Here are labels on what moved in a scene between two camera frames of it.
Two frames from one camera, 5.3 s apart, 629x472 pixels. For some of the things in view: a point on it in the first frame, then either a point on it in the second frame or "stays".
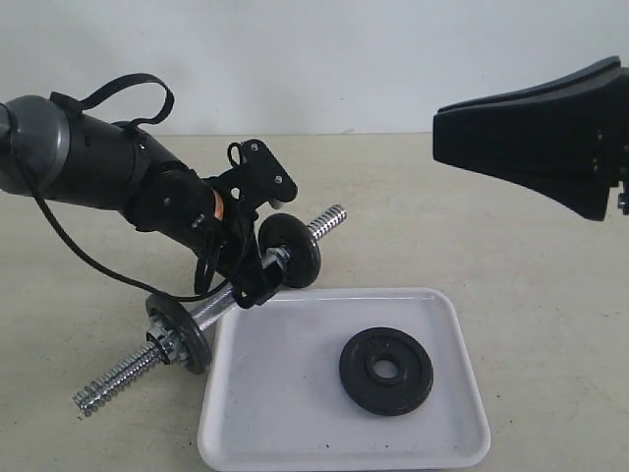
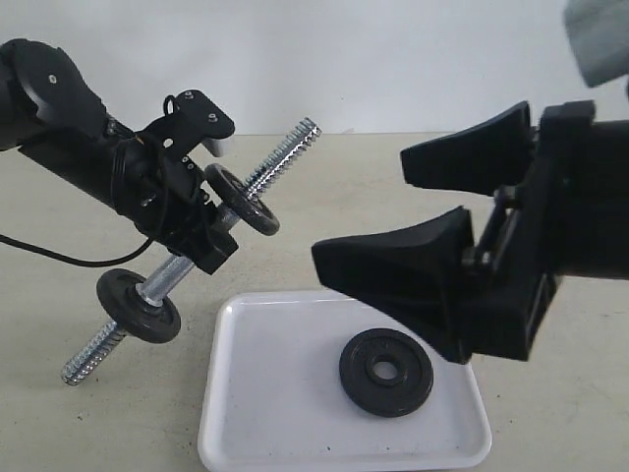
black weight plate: x=395 y=395 stays
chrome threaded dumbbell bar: x=167 y=340 → x=100 y=338
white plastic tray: x=272 y=398 stays
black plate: x=191 y=337 → x=138 y=318
